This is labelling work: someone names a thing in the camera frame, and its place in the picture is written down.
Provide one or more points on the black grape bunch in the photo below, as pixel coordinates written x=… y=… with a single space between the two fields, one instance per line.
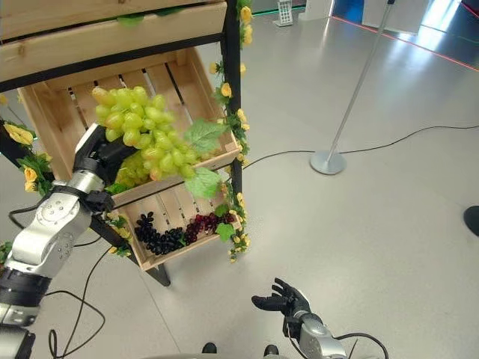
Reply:
x=159 y=237

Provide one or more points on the green grape bunch with leaves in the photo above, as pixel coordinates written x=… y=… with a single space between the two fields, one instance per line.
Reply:
x=149 y=134

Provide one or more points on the wooden crate with green grapes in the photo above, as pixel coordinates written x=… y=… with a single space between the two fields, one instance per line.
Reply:
x=75 y=108

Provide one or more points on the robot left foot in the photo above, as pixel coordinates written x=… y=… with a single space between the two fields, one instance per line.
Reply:
x=209 y=348

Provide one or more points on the silver stand pole with base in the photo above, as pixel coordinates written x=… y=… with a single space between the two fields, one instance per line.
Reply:
x=342 y=112

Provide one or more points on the yellow flower garland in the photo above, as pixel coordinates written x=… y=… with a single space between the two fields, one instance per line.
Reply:
x=237 y=123
x=28 y=161

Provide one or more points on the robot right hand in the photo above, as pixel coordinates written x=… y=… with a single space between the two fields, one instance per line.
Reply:
x=286 y=299

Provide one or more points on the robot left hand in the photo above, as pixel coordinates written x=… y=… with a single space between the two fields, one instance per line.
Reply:
x=108 y=151

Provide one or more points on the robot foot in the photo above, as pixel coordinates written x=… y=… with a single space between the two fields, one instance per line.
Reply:
x=271 y=350
x=209 y=348

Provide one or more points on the black round stand base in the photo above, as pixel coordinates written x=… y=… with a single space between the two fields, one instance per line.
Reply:
x=472 y=220

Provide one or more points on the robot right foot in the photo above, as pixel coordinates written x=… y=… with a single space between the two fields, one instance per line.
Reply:
x=271 y=350

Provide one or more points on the white remote-like device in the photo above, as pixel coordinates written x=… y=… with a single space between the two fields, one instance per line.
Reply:
x=284 y=13

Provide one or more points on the wooden crate with dark grapes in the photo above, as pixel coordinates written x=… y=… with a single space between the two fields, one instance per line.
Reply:
x=176 y=213

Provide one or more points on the long wooden crate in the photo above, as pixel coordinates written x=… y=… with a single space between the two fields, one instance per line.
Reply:
x=93 y=48

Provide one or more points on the black metal shelf frame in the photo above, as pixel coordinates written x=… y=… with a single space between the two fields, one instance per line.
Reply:
x=232 y=93

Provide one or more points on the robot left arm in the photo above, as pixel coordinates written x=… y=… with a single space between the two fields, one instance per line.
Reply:
x=41 y=239

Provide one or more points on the red grape bunch with leaf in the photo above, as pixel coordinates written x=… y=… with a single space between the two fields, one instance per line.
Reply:
x=206 y=224

